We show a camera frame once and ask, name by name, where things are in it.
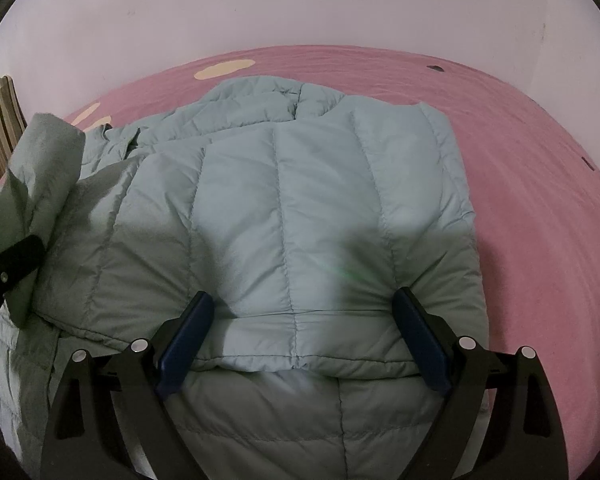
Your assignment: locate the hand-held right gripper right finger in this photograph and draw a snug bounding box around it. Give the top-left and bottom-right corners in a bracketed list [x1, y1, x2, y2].
[392, 287, 568, 480]

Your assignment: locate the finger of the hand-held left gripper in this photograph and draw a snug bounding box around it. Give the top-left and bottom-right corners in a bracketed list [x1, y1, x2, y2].
[0, 234, 45, 346]

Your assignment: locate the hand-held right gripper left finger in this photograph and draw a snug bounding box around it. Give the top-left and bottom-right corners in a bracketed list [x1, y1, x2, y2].
[40, 291, 215, 480]

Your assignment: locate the light blue puffer jacket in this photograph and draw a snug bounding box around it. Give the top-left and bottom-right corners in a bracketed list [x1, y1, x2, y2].
[0, 76, 496, 480]

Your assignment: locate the pink spotted bed sheet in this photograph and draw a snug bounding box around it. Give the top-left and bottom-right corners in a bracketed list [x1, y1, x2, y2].
[62, 44, 600, 463]

